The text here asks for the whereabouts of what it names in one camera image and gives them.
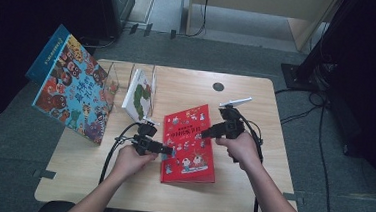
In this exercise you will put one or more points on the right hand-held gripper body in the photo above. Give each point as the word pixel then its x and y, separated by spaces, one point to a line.
pixel 231 125

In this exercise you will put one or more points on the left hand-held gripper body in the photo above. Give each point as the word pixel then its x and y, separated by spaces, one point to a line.
pixel 145 143

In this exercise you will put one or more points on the red picture book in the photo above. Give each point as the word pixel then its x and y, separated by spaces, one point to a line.
pixel 189 153

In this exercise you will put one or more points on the clear acrylic book rack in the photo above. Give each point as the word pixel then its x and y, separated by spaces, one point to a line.
pixel 124 78

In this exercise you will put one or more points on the colourful monsters picture book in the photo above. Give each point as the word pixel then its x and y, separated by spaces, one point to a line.
pixel 73 91

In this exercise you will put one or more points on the blue monster picture book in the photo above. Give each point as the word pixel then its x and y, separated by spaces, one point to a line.
pixel 47 54

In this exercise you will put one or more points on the person's left hand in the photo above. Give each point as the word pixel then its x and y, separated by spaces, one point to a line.
pixel 132 162

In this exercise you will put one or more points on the person's right hand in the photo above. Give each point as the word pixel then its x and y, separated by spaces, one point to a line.
pixel 239 149

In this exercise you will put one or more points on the round dark table grommet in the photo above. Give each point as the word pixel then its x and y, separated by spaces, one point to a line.
pixel 218 86

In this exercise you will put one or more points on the white caterpillar picture book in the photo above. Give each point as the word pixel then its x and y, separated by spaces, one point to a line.
pixel 136 97

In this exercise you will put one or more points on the grey floor tape strip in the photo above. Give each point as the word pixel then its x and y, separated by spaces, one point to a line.
pixel 44 173
pixel 294 197

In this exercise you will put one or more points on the black metal stand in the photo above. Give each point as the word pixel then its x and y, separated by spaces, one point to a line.
pixel 313 58

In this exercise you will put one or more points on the beige wooden cabinet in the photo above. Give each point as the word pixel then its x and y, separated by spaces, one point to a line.
pixel 250 1

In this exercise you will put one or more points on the black cabinet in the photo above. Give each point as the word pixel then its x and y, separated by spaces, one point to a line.
pixel 116 7

